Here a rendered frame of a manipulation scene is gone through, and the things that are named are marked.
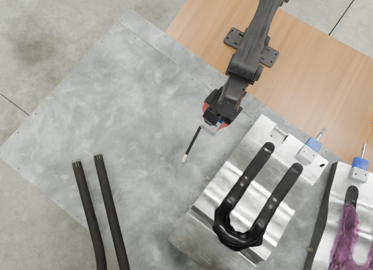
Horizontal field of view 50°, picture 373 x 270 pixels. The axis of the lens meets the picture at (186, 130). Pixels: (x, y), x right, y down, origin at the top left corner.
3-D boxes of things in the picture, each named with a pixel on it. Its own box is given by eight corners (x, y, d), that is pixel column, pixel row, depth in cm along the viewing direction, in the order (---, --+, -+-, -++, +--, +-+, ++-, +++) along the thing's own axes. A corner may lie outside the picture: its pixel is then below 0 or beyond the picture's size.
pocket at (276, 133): (273, 126, 133) (276, 123, 129) (286, 136, 132) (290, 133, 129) (265, 137, 132) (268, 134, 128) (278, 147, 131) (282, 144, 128)
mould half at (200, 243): (256, 121, 139) (265, 109, 126) (318, 166, 135) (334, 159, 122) (167, 239, 128) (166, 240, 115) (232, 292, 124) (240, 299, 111)
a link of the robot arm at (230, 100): (240, 122, 104) (255, 91, 95) (210, 110, 105) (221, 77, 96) (250, 95, 112) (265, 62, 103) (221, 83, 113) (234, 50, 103)
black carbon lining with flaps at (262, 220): (265, 140, 130) (272, 132, 121) (306, 170, 128) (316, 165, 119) (200, 227, 122) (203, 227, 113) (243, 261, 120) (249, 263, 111)
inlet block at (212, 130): (225, 96, 129) (227, 91, 124) (237, 105, 128) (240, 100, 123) (200, 127, 127) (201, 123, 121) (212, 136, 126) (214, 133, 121)
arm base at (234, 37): (276, 59, 137) (285, 43, 138) (225, 31, 139) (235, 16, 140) (270, 69, 144) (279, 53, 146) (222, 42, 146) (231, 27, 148)
